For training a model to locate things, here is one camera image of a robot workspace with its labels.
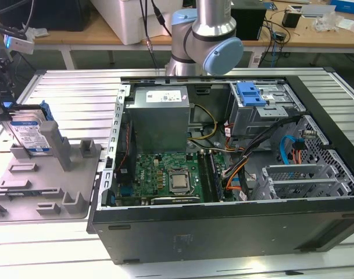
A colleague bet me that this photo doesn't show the hard disk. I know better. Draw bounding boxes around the hard disk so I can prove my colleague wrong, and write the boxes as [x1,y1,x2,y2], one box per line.
[0,100,54,158]

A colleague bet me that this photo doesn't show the multicoloured power wire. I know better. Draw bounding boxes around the multicoloured power wire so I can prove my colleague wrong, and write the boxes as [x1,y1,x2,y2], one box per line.
[292,138,307,167]

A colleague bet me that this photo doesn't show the metal disk bay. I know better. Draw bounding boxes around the metal disk bay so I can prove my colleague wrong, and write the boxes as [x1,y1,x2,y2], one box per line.
[259,163,352,201]

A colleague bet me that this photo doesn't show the crumpled white paper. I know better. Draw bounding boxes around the crumpled white paper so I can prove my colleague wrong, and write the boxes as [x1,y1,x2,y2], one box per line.
[25,26,49,38]

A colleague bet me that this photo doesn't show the wooden desk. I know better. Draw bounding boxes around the wooden desk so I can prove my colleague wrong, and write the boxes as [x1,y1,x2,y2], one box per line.
[0,11,177,69]
[255,1,354,56]

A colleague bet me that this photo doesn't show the large black box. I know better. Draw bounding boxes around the large black box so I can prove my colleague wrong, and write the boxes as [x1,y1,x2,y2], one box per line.
[0,0,90,32]

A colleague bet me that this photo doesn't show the grey parts rack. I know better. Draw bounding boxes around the grey parts rack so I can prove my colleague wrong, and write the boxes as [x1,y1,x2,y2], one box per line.
[0,120,103,224]

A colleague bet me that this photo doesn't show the large white appliance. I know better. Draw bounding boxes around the large white appliance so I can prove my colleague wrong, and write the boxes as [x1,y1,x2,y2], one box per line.
[91,0,185,46]

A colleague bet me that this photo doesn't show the grey power supply unit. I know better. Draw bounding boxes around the grey power supply unit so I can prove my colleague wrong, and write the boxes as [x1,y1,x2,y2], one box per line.
[124,85,192,153]

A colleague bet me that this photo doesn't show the green motherboard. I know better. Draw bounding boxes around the green motherboard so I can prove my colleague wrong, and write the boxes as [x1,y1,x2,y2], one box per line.
[115,151,238,204]

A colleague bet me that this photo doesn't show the silver CPU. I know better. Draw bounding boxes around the silver CPU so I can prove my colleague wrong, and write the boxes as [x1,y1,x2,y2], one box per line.
[170,173,189,190]

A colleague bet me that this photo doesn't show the black graphics card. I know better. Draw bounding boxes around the black graphics card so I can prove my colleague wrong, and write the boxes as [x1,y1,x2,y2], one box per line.
[150,196,201,206]

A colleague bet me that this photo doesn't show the RAM stick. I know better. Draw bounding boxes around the RAM stick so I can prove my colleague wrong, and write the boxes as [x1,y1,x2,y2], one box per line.
[197,151,213,203]

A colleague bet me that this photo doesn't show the blue plastic drive latch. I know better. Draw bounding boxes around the blue plastic drive latch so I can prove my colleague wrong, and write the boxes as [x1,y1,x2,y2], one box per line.
[236,82,266,108]

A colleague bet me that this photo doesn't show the metal optical drive cage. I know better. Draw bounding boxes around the metal optical drive cage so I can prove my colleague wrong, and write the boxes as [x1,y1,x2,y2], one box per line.
[226,81,307,137]

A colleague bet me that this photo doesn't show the black PC case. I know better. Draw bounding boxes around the black PC case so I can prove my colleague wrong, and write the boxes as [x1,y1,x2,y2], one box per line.
[86,68,354,265]

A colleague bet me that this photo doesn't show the small black cube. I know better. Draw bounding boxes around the small black cube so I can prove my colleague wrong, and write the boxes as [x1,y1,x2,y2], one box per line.
[282,8,302,29]

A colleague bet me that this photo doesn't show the flat white box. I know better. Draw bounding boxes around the flat white box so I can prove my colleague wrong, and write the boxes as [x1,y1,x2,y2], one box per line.
[300,4,337,18]

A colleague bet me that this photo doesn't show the clear plastic bags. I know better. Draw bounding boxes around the clear plastic bags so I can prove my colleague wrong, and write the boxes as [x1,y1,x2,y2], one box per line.
[313,13,346,32]

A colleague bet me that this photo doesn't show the blue cardboard box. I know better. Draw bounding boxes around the blue cardboard box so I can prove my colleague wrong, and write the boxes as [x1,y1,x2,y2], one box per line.
[330,0,354,15]

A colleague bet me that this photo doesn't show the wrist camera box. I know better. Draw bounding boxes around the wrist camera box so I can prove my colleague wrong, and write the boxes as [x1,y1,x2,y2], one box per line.
[3,34,35,55]

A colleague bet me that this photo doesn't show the yellow and black wires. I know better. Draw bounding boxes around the yellow and black wires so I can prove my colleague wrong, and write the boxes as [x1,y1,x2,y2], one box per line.
[188,103,219,143]

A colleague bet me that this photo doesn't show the orange wire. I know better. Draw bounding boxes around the orange wire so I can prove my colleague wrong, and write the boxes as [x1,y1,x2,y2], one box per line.
[225,171,244,192]

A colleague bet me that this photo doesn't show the black cable bundle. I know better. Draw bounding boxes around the black cable bundle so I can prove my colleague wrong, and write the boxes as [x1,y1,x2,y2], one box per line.
[223,115,300,178]

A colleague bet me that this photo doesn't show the blue data wire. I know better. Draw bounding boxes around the blue data wire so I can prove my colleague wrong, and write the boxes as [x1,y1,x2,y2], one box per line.
[280,134,299,168]

